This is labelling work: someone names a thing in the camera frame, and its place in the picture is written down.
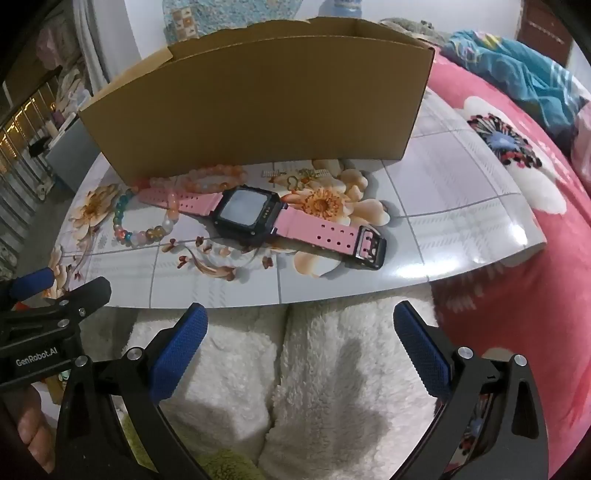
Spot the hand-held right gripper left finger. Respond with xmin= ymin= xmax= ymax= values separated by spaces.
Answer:
xmin=55 ymin=302 xmax=208 ymax=480

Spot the pale cloth pile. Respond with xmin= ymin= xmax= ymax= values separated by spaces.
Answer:
xmin=37 ymin=9 xmax=93 ymax=116

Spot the grey plush cloth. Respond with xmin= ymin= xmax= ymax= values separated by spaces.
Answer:
xmin=379 ymin=17 xmax=448 ymax=47

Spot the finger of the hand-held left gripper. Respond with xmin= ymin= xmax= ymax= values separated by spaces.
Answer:
xmin=0 ymin=277 xmax=112 ymax=330
xmin=0 ymin=267 xmax=55 ymax=315

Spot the peach bead bracelet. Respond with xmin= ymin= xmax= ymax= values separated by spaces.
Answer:
xmin=182 ymin=165 xmax=247 ymax=195

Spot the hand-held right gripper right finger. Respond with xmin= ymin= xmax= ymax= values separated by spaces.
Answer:
xmin=392 ymin=300 xmax=552 ymax=480

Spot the pink strap digital watch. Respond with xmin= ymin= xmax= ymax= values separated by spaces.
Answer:
xmin=139 ymin=185 xmax=389 ymax=271

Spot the metal railing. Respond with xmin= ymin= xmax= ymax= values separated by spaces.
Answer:
xmin=0 ymin=65 xmax=63 ymax=222

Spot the multicolour bead bracelet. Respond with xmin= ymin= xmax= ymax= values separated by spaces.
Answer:
xmin=112 ymin=178 xmax=179 ymax=250

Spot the red floral blanket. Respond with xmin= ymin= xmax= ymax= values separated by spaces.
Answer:
xmin=427 ymin=51 xmax=591 ymax=480

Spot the brown wooden door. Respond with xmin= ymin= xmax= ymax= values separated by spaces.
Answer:
xmin=515 ymin=14 xmax=573 ymax=65

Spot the pink cloth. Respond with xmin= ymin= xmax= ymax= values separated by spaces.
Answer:
xmin=571 ymin=99 xmax=591 ymax=185

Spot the blue water bottle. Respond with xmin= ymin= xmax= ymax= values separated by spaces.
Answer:
xmin=323 ymin=0 xmax=365 ymax=21

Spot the grey cabinet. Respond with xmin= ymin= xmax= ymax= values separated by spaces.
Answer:
xmin=46 ymin=113 xmax=102 ymax=195

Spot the blue patterned quilt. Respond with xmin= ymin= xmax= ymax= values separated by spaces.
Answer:
xmin=445 ymin=30 xmax=591 ymax=139

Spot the teal floral cloth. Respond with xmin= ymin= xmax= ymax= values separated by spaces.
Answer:
xmin=161 ymin=0 xmax=305 ymax=44

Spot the person's left hand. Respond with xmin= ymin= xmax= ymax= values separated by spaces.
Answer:
xmin=17 ymin=385 xmax=59 ymax=476

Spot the brown cardboard box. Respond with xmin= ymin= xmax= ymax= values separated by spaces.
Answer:
xmin=78 ymin=16 xmax=436 ymax=185

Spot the white and green fluffy blanket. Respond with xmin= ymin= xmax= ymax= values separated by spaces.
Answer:
xmin=115 ymin=286 xmax=462 ymax=480

